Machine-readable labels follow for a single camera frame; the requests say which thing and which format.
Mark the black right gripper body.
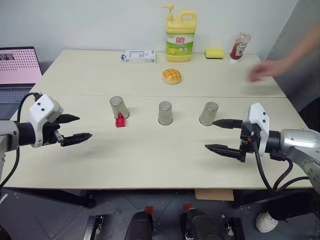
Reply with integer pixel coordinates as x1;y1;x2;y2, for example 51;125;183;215
238;122;262;164

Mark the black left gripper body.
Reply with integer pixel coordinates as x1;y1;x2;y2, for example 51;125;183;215
41;121;64;146

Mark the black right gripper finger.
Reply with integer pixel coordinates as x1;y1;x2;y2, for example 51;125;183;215
204;143;241;161
212;118;243;130

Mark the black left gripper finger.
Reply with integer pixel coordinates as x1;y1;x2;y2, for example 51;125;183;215
56;113;81;125
59;133;93;148

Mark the person's bare hand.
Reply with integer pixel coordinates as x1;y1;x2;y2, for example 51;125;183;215
245;59;277;83

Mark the upturned steel cup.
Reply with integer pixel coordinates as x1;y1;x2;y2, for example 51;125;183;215
157;100;174;126
198;101;219;126
109;95;131;120

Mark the brown cardboard piece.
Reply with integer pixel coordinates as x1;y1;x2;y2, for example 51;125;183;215
194;188;235;202

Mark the small red toy block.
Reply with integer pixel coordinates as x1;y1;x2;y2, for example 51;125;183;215
115;112;127;129

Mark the grey laptop with pink screen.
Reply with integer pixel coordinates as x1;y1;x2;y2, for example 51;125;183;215
0;46;44;121

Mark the yellow sponge with dark base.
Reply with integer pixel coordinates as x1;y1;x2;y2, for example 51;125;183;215
204;47;225;61

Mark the golden pineapple bun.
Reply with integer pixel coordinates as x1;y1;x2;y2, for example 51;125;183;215
162;68;182;86

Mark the upturned ketchup squeeze bottle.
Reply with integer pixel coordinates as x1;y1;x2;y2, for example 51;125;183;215
229;31;252;64

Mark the dark rounded shape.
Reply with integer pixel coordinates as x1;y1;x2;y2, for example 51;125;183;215
180;208;226;240
125;210;154;240

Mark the white flat carton box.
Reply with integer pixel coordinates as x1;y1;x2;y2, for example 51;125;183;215
120;49;157;65

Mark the yellow detergent pump bottle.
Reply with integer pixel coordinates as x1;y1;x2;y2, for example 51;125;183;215
161;4;198;63

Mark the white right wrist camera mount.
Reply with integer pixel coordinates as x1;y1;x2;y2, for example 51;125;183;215
243;102;271;156

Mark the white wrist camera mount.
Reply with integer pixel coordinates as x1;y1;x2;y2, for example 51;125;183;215
243;102;271;156
27;94;64;148

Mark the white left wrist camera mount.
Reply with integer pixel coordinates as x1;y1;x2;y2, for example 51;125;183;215
27;94;64;148

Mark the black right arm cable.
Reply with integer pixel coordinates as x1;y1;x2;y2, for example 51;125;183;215
251;141;312;193

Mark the black table leg frame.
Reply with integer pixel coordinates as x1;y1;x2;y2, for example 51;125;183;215
231;189;315;210
9;187;96;210

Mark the metal floor bracket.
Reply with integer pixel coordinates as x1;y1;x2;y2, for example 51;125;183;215
83;214;105;240
221;213;246;240

